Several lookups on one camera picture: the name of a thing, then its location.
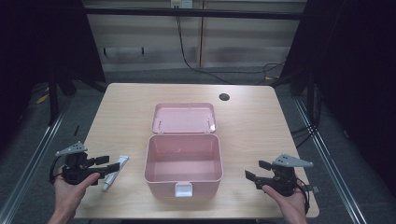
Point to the yellow floor tape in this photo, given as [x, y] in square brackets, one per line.
[42, 99]

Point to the metal floor rail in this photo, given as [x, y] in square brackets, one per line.
[28, 168]
[330, 168]

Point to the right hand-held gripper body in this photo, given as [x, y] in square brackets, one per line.
[283, 180]

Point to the black table grommet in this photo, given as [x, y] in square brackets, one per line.
[224, 96]

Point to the person's left hand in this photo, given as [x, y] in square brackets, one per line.
[70, 196]

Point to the black curtain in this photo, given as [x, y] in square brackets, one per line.
[355, 77]
[40, 40]

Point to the black metal stand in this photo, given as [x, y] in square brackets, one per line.
[53, 99]

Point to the white wall socket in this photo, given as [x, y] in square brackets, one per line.
[181, 3]

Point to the pink plastic storage box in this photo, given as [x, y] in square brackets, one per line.
[183, 155]

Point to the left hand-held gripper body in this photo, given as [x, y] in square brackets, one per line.
[74, 172]

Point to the white ointment tube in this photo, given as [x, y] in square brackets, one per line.
[113, 174]

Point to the black horizontal frame bar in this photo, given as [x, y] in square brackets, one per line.
[193, 13]

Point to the person's right hand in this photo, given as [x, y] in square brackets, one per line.
[292, 207]

